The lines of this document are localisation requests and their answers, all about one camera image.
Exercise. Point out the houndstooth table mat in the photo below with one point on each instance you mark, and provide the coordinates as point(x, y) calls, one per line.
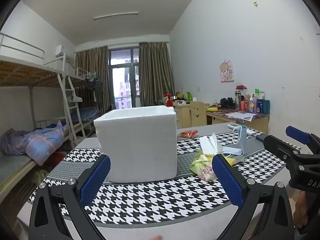
point(150, 200)

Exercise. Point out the blue plaid bedding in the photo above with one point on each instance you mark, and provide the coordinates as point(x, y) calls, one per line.
point(85, 113)

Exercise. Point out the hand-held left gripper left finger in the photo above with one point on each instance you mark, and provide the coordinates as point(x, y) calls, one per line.
point(96, 180)

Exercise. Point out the white remote control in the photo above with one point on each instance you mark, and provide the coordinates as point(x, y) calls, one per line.
point(253, 132)

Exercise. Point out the ceiling tube light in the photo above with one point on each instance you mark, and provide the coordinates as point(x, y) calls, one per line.
point(116, 16)

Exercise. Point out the printed paper sheets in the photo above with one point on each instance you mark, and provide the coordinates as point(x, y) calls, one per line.
point(241, 116)

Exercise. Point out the brown curtain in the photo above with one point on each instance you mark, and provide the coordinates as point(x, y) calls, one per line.
point(92, 75)
point(156, 75)

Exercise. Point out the black headphones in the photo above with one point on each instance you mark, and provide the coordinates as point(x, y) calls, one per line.
point(227, 103)

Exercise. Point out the wooden desk with patterned cover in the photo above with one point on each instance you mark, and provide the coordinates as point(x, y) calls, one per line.
point(250, 125)

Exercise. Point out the wooden chair with smile cutout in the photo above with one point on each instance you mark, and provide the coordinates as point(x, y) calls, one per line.
point(197, 115)

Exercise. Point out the white air conditioner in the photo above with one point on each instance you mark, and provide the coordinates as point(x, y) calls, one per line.
point(61, 52)

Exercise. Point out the white lotion bottle red pump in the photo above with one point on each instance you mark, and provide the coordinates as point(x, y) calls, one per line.
point(168, 100)

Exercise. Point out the blue face mask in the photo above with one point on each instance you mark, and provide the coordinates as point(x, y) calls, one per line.
point(243, 140)

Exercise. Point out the yellow pouch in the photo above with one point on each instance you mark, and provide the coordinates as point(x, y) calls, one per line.
point(212, 109)

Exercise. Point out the red snack packet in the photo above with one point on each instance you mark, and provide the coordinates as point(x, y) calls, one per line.
point(188, 133)

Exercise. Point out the green bottle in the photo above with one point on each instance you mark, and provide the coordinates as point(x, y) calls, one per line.
point(189, 97)

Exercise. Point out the grey metal bunk bed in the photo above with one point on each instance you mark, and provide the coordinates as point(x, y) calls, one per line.
point(80, 73)
point(25, 71)

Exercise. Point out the cartoon wall poster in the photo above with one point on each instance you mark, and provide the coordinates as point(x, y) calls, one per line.
point(226, 71)

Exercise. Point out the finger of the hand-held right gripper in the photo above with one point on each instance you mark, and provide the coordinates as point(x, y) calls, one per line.
point(297, 134)
point(277, 146)

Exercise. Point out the cluster of toiletry bottles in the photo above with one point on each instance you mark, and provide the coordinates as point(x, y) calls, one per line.
point(257, 105)

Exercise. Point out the blue plaid blanket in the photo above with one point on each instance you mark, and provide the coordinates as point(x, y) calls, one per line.
point(42, 140)

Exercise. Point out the dark hanging clothes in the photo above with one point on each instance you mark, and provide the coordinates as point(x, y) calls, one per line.
point(91, 85)

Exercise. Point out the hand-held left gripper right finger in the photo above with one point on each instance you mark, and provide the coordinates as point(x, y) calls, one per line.
point(227, 182)

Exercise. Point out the white foam box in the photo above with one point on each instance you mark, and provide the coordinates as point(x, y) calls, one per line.
point(135, 142)

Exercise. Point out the glass balcony door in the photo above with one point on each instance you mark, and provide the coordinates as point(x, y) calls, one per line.
point(125, 80)

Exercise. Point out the tissue pack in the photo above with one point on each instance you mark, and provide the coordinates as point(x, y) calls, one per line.
point(210, 143)

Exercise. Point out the person's right hand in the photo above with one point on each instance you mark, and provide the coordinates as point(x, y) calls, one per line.
point(301, 212)

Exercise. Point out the yellow-green snack bag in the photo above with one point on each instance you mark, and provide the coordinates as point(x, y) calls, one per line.
point(200, 165)

